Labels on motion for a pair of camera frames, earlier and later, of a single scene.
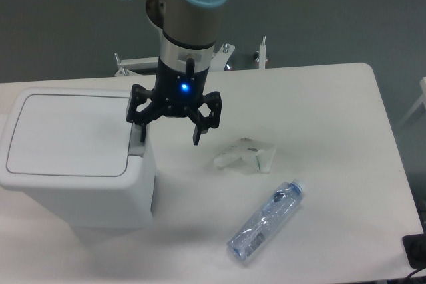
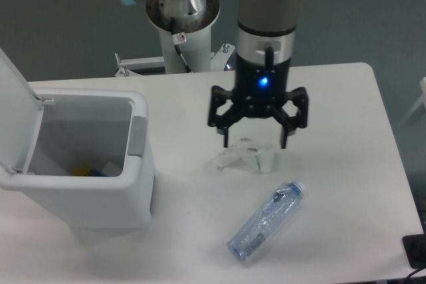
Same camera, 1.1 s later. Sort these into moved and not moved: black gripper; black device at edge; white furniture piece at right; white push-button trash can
Moved: black gripper
Not moved: black device at edge; white furniture piece at right; white push-button trash can
